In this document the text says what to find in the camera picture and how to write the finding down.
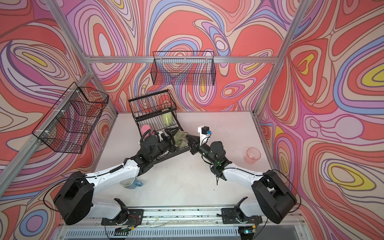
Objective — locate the black wire dish rack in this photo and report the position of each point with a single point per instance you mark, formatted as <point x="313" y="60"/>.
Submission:
<point x="147" y="110"/>

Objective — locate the back wall wire basket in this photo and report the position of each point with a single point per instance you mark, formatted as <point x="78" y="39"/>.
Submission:
<point x="191" y="68"/>

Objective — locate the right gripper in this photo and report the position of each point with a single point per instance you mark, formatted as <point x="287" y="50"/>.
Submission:
<point x="194" y="142"/>

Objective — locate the pink plastic cup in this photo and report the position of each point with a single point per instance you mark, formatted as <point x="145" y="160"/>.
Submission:
<point x="146" y="130"/>

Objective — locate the wall wire basket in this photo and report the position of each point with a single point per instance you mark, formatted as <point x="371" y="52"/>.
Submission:
<point x="191" y="68"/>
<point x="74" y="120"/>

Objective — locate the cream mug green handle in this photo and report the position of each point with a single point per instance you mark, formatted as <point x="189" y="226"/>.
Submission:
<point x="167" y="118"/>

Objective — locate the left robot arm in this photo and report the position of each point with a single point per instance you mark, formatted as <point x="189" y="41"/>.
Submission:
<point x="77" y="200"/>

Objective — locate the left wall wire basket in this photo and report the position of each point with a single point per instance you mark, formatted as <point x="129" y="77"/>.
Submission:
<point x="74" y="120"/>

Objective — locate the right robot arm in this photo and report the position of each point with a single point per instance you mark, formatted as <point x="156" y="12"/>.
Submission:
<point x="274" y="200"/>

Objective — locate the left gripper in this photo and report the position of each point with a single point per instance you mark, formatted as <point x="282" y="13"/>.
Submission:
<point x="169" y="140"/>

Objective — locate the green tumbler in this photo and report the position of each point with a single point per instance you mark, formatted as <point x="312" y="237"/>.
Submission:
<point x="181" y="139"/>

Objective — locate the white mug blue handle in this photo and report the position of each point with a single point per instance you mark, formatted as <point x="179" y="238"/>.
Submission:
<point x="131" y="183"/>

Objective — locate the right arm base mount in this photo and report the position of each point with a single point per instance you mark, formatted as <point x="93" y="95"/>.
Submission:
<point x="236" y="216"/>

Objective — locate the clear pink tumbler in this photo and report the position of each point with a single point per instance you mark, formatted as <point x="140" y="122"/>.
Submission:
<point x="252" y="155"/>

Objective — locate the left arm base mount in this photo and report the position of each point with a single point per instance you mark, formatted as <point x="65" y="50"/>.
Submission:
<point x="126" y="217"/>

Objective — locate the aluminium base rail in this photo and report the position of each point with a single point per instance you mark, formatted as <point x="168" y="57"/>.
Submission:
<point x="187" y="223"/>

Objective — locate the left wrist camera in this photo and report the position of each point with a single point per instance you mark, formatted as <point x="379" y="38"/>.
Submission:
<point x="160" y="135"/>

